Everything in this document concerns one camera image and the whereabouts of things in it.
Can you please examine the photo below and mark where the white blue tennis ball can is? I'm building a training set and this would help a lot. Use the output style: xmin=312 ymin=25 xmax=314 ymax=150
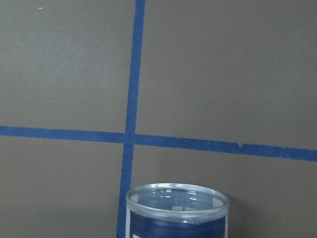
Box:
xmin=125 ymin=183 xmax=229 ymax=238

